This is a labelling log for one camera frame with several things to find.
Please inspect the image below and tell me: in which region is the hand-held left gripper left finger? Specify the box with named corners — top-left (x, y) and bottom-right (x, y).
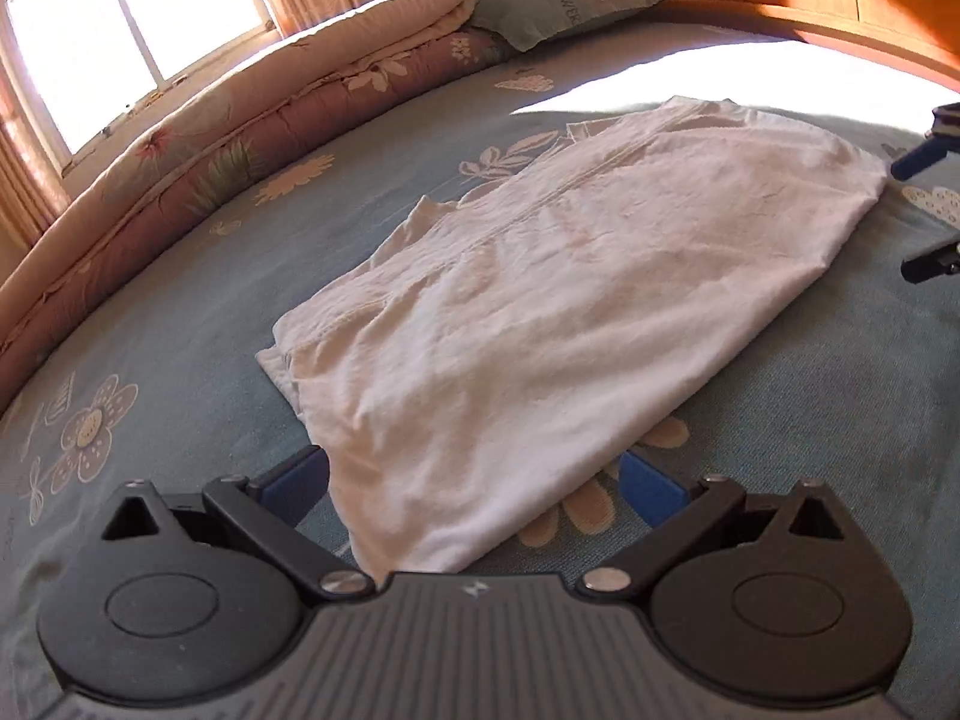
top-left (105, 445), bottom-right (376, 605)

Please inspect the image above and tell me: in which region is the window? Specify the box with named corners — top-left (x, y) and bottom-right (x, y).
top-left (0, 0), bottom-right (278, 173)

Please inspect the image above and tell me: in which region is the pink floral quilt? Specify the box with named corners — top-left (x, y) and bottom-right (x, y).
top-left (0, 0), bottom-right (526, 406)

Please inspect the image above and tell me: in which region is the blue-grey pillow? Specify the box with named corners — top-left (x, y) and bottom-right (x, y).
top-left (469, 0), bottom-right (668, 53)

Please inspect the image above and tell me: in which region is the white shirt with hand print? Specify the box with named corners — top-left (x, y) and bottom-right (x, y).
top-left (255, 95), bottom-right (890, 575)

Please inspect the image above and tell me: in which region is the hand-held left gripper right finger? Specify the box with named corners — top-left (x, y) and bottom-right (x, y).
top-left (577, 450), bottom-right (845, 605)

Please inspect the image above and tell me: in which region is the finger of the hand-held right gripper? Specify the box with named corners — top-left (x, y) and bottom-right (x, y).
top-left (889, 101), bottom-right (960, 181)
top-left (902, 240), bottom-right (960, 286)

